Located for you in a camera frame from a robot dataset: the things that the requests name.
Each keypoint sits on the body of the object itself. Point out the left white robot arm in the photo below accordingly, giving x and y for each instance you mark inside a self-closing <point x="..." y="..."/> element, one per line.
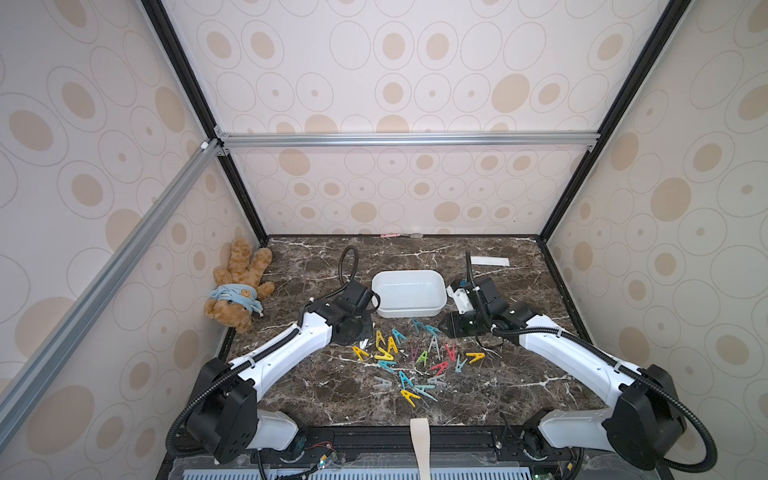
<point x="223" y="414"/>

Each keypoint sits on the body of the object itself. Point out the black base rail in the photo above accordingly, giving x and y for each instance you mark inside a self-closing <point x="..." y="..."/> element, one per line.
<point x="502" y="443"/>

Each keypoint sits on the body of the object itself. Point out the brown teddy bear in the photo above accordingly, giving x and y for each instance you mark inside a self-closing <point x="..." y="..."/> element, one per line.
<point x="237" y="298"/>

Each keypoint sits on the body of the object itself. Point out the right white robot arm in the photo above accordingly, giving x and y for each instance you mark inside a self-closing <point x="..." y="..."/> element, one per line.
<point x="637" y="422"/>

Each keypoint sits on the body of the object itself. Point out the red clothespin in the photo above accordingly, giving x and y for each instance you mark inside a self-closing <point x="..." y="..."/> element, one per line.
<point x="451" y="350"/>
<point x="440" y="368"/>

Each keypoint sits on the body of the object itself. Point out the teal clothespin upper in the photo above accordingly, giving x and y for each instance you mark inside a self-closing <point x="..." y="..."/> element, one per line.
<point x="398" y="337"/>

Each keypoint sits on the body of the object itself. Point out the silver aluminium rail left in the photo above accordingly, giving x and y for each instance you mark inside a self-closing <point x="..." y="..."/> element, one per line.
<point x="44" y="366"/>

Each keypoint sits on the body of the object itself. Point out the white paper strip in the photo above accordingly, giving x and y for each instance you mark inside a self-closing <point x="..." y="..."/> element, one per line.
<point x="490" y="261"/>

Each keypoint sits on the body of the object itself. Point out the grey clothespin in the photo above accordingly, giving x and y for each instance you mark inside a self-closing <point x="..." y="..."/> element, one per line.
<point x="434" y="347"/>
<point x="382" y="383"/>

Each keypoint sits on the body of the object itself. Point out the teal clothespin lower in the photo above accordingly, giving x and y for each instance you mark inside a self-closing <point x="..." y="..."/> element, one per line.
<point x="406" y="382"/>

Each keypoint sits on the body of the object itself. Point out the grey clothespin left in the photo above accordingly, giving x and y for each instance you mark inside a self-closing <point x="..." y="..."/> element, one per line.
<point x="382" y="383"/>

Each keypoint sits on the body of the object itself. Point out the grey clothespin centre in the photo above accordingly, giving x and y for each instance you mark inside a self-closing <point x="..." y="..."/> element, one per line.
<point x="434" y="347"/>

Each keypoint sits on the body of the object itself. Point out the yellow clothespin upper pair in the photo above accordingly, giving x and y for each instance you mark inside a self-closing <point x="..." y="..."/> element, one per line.
<point x="385" y="346"/>

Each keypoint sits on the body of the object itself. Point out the pale teal clothespin bottom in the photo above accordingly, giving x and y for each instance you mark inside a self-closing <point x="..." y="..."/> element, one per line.
<point x="424" y="391"/>

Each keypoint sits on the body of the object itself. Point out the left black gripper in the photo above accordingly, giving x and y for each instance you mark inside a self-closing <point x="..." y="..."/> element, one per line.
<point x="369" y="330"/>

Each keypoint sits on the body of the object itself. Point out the silver aluminium rail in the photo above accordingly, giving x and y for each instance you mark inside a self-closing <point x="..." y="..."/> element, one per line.
<point x="44" y="366"/>
<point x="412" y="139"/>

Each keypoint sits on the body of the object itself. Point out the teal clothespin top right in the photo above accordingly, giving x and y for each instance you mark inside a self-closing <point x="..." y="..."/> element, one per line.
<point x="422" y="327"/>

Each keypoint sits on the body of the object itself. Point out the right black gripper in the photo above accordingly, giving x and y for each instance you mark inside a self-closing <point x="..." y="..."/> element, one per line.
<point x="459" y="324"/>

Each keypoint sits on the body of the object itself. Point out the silver aluminium rail back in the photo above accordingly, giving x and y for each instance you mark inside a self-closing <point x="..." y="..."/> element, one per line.
<point x="412" y="139"/>

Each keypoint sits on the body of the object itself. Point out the white plastic storage box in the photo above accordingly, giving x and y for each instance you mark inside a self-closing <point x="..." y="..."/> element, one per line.
<point x="410" y="293"/>

